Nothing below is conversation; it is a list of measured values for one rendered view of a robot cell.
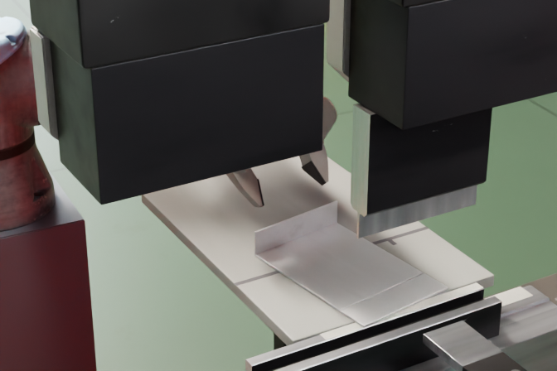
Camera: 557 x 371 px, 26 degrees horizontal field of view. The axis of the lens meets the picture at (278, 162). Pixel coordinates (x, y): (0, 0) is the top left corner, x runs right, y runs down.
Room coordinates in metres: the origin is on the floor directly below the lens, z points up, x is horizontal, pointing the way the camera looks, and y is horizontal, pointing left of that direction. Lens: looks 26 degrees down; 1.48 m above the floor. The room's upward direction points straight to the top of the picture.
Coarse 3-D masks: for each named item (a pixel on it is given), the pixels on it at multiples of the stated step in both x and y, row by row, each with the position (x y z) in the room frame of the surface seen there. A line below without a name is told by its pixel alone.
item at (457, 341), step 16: (432, 336) 0.71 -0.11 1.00; (448, 336) 0.71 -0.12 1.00; (464, 336) 0.71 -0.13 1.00; (480, 336) 0.71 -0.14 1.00; (448, 352) 0.69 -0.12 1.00; (464, 352) 0.69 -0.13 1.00; (480, 352) 0.69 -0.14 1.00; (496, 352) 0.69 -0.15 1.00; (464, 368) 0.67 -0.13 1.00; (480, 368) 0.67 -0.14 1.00; (496, 368) 0.67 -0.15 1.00; (512, 368) 0.67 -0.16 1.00
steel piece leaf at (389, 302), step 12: (420, 276) 0.79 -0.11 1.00; (396, 288) 0.77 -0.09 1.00; (408, 288) 0.77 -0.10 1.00; (420, 288) 0.77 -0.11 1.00; (432, 288) 0.77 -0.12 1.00; (444, 288) 0.77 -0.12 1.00; (372, 300) 0.76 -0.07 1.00; (384, 300) 0.76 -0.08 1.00; (396, 300) 0.76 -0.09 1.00; (408, 300) 0.76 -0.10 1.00; (420, 300) 0.76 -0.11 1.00; (348, 312) 0.74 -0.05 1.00; (360, 312) 0.74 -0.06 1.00; (372, 312) 0.74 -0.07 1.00; (384, 312) 0.74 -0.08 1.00; (396, 312) 0.74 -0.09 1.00; (360, 324) 0.73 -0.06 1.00
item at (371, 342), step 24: (432, 312) 0.75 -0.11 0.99; (456, 312) 0.74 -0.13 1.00; (480, 312) 0.75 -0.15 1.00; (336, 336) 0.71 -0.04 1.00; (360, 336) 0.72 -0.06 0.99; (384, 336) 0.71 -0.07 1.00; (408, 336) 0.72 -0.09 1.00; (264, 360) 0.68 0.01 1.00; (288, 360) 0.69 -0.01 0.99; (312, 360) 0.68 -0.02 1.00; (336, 360) 0.69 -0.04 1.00; (360, 360) 0.70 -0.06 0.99; (384, 360) 0.71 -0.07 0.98; (408, 360) 0.72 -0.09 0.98
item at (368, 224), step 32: (352, 128) 0.72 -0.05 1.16; (384, 128) 0.71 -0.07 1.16; (416, 128) 0.72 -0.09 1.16; (448, 128) 0.74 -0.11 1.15; (480, 128) 0.75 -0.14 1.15; (352, 160) 0.72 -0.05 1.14; (384, 160) 0.71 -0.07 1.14; (416, 160) 0.72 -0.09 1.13; (448, 160) 0.74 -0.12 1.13; (480, 160) 0.75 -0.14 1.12; (352, 192) 0.72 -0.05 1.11; (384, 192) 0.71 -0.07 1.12; (416, 192) 0.72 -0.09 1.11; (448, 192) 0.74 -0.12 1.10; (384, 224) 0.72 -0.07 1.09
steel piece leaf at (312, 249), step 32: (288, 224) 0.85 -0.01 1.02; (320, 224) 0.87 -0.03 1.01; (256, 256) 0.82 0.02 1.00; (288, 256) 0.82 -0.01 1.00; (320, 256) 0.82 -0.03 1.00; (352, 256) 0.82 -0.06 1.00; (384, 256) 0.82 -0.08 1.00; (320, 288) 0.77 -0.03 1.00; (352, 288) 0.77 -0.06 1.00; (384, 288) 0.77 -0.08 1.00
